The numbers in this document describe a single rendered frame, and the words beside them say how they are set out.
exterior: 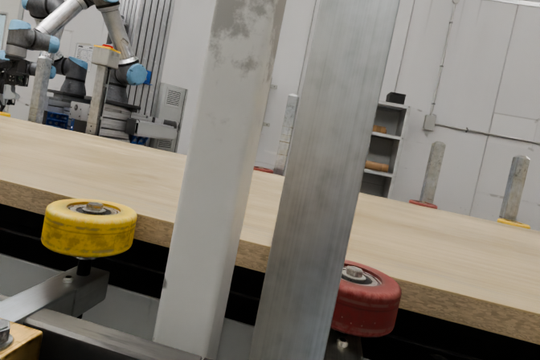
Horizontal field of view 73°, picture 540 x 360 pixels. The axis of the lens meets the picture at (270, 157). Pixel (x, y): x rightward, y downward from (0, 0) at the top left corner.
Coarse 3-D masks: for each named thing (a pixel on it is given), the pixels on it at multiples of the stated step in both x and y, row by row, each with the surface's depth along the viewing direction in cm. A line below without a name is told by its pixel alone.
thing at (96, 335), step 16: (32, 320) 27; (48, 320) 28; (64, 320) 28; (80, 320) 28; (48, 336) 27; (64, 336) 27; (80, 336) 27; (96, 336) 27; (112, 336) 27; (128, 336) 28; (48, 352) 27; (64, 352) 27; (80, 352) 26; (96, 352) 26; (112, 352) 26; (128, 352) 26; (144, 352) 26; (160, 352) 26; (176, 352) 27
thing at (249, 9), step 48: (240, 0) 29; (240, 48) 29; (240, 96) 29; (192, 144) 30; (240, 144) 29; (192, 192) 30; (240, 192) 30; (192, 240) 30; (192, 288) 30; (192, 336) 30
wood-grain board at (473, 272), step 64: (0, 128) 91; (0, 192) 42; (64, 192) 42; (128, 192) 48; (256, 192) 69; (256, 256) 37; (384, 256) 41; (448, 256) 48; (512, 256) 56; (448, 320) 34; (512, 320) 33
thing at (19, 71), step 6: (12, 60) 156; (18, 60) 156; (24, 60) 156; (12, 66) 155; (18, 66) 156; (24, 66) 156; (6, 72) 154; (12, 72) 154; (18, 72) 155; (24, 72) 157; (6, 78) 155; (12, 78) 155; (18, 78) 156; (24, 78) 159; (18, 84) 155; (24, 84) 159
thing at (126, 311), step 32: (0, 224) 46; (32, 224) 45; (0, 256) 46; (32, 256) 45; (64, 256) 44; (128, 256) 43; (160, 256) 42; (0, 288) 46; (128, 288) 43; (160, 288) 42; (256, 288) 40; (96, 320) 43; (128, 320) 43; (224, 320) 41; (416, 320) 37; (224, 352) 41; (384, 352) 38; (416, 352) 37; (448, 352) 37; (480, 352) 37; (512, 352) 36
